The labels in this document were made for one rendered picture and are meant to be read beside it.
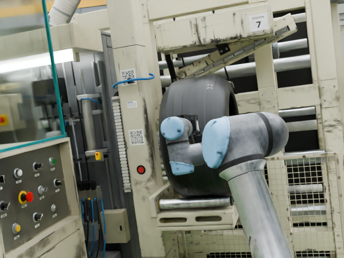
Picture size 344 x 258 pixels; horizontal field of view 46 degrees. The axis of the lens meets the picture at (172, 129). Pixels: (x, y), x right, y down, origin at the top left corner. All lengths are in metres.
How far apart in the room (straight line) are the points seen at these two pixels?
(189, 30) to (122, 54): 0.39
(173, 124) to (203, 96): 0.44
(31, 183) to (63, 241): 0.29
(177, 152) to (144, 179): 0.68
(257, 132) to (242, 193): 0.15
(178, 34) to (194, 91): 0.49
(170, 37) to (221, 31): 0.27
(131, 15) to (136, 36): 0.10
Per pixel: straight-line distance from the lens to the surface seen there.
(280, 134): 1.01
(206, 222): 1.86
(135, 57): 1.95
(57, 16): 2.48
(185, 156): 1.33
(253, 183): 0.94
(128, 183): 2.03
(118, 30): 1.99
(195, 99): 1.72
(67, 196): 1.98
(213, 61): 2.25
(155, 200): 1.89
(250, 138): 0.96
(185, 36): 2.15
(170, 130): 1.31
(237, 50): 2.23
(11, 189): 1.66
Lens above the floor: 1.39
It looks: 4 degrees down
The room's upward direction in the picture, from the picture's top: 7 degrees counter-clockwise
